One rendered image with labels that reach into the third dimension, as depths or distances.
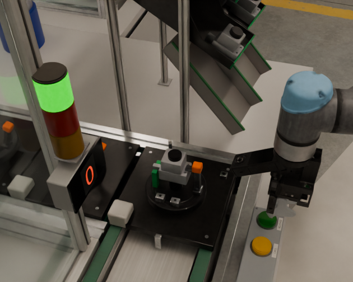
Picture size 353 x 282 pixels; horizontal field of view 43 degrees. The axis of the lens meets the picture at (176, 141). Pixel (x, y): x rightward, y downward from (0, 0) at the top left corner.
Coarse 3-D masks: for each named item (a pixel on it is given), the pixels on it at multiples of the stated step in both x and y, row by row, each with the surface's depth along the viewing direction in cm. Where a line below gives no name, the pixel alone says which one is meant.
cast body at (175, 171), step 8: (168, 152) 97; (176, 152) 96; (184, 152) 98; (168, 160) 96; (176, 160) 95; (184, 160) 97; (160, 168) 98; (168, 168) 97; (176, 168) 96; (184, 168) 98; (160, 176) 99; (168, 176) 98; (176, 176) 98; (184, 176) 97; (184, 184) 99
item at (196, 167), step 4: (196, 164) 96; (200, 164) 96; (188, 168) 97; (192, 168) 96; (196, 168) 96; (200, 168) 96; (196, 172) 97; (200, 172) 96; (196, 176) 98; (200, 176) 99; (196, 180) 99; (200, 180) 100; (196, 184) 100; (200, 184) 100; (196, 188) 101; (200, 188) 101
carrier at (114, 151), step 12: (108, 144) 116; (120, 144) 116; (132, 144) 116; (108, 156) 113; (120, 156) 113; (132, 156) 113; (108, 168) 110; (120, 168) 110; (96, 180) 107; (108, 180) 107; (120, 180) 107; (96, 192) 105; (108, 192) 105; (84, 204) 102; (96, 204) 102; (108, 204) 102; (96, 216) 100
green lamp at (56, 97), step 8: (32, 80) 63; (64, 80) 63; (40, 88) 63; (48, 88) 62; (56, 88) 63; (64, 88) 64; (40, 96) 64; (48, 96) 63; (56, 96) 64; (64, 96) 65; (72, 96) 67; (40, 104) 66; (48, 104) 64; (56, 104) 65; (64, 104) 65
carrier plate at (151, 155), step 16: (144, 160) 112; (160, 160) 112; (192, 160) 112; (208, 160) 112; (144, 176) 108; (208, 176) 108; (128, 192) 105; (144, 192) 105; (208, 192) 104; (224, 192) 104; (144, 208) 101; (208, 208) 101; (224, 208) 101; (112, 224) 100; (128, 224) 98; (144, 224) 98; (160, 224) 98; (176, 224) 98; (192, 224) 98; (208, 224) 98; (176, 240) 97; (192, 240) 95; (208, 240) 95
